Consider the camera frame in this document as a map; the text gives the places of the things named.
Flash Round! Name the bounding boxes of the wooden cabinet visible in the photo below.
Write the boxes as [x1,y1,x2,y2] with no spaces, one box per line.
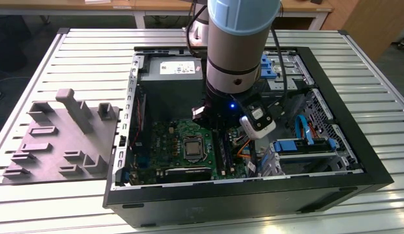
[321,0,404,63]

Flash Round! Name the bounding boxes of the black camera cable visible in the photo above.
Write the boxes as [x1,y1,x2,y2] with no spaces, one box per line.
[184,6,209,59]
[269,27,290,115]

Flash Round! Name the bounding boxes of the silver CPU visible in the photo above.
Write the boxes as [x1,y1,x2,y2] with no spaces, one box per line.
[183,141,204,157]

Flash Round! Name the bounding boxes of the grey power supply unit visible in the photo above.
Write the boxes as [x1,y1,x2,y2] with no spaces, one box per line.
[138,56,209,120]

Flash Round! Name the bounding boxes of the metal disk bay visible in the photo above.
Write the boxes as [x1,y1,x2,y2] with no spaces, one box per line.
[269,141,365,175]

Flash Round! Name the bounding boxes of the green motherboard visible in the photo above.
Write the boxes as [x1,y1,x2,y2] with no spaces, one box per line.
[126,117,251,186]

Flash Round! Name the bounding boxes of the grey parts rack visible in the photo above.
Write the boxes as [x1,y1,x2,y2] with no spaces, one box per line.
[1,88,122,184]

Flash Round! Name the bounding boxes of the blue SATA cable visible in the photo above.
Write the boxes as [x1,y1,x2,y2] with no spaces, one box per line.
[294,114,315,146]

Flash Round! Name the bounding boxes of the small grey wrist camera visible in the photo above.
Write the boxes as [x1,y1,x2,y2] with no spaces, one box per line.
[191,106,207,122]

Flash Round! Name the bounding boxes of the black cable bundle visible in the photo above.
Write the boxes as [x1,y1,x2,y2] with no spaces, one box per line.
[235,89,309,147]

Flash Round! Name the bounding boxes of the blue drive latch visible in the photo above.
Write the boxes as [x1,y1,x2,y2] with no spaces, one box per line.
[259,56,277,79]

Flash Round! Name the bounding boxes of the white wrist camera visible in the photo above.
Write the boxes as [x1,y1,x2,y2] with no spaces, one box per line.
[239,103,277,140]

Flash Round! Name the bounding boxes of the black PC case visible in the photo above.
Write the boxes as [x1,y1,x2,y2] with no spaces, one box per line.
[102,45,394,229]

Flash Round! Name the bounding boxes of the black graphics card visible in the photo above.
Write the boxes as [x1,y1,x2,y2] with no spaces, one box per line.
[164,165,211,182]

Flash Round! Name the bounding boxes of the orange cable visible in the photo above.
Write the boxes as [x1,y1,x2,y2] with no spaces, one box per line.
[235,140,254,159]

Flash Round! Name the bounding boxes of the black chair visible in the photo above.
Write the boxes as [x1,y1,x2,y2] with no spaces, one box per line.
[0,14,31,72]

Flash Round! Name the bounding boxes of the wooden desk white legs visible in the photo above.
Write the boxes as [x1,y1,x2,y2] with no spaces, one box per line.
[0,0,333,31]

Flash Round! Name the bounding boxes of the hard disk in blue carrier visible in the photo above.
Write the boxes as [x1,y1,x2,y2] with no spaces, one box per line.
[270,137,338,155]

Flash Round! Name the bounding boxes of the metal optical drive cage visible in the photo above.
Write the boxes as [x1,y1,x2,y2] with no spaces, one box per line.
[259,52,315,98]

